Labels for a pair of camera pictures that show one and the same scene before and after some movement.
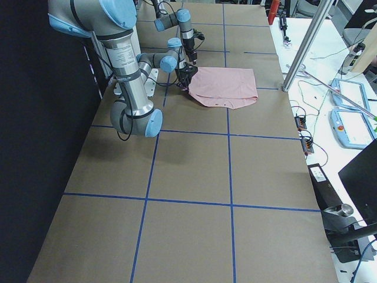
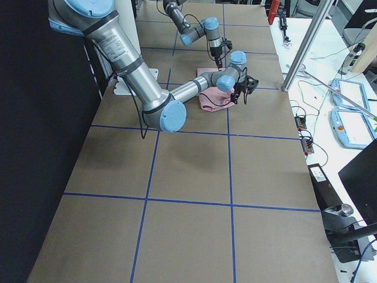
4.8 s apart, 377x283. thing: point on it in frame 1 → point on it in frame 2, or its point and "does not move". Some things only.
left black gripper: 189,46 → 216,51
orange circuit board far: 300,123 does not move
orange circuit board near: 307,146 does not move
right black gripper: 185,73 → 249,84
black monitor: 360,177 does not move
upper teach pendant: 353,91 does not move
